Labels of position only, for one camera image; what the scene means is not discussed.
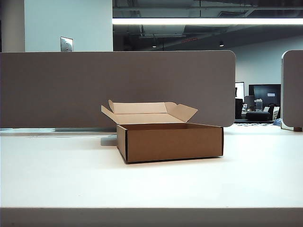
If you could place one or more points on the grey office chair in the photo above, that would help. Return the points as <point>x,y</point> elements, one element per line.
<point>248,100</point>

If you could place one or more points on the blue plastic bag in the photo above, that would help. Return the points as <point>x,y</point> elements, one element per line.
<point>277,122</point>

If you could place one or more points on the black ceiling spotlight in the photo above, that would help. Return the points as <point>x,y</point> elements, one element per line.
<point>221,43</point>

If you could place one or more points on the wide grey desk divider panel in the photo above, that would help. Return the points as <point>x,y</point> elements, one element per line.
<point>47,89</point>

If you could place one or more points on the brown divider foot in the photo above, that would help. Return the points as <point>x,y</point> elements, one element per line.
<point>297,129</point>

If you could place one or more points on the white small cabinet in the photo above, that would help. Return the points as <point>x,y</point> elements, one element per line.
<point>258,105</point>

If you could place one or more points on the grey divider panel white edge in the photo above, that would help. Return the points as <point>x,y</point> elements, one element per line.
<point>293,89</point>

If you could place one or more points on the black wall display screen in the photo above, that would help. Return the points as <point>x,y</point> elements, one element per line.
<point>262,91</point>

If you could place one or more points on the long linear ceiling light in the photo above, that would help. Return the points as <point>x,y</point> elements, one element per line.
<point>201,21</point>

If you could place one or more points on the white-framed monitor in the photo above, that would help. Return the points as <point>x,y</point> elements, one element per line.
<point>240,88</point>

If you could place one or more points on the metal wall switch plate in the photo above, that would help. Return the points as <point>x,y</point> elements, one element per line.
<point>66,44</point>

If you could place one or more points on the brown open cardboard box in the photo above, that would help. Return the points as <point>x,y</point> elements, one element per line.
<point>172,144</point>

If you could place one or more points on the black round ottoman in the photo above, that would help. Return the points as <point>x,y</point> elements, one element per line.
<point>258,116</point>

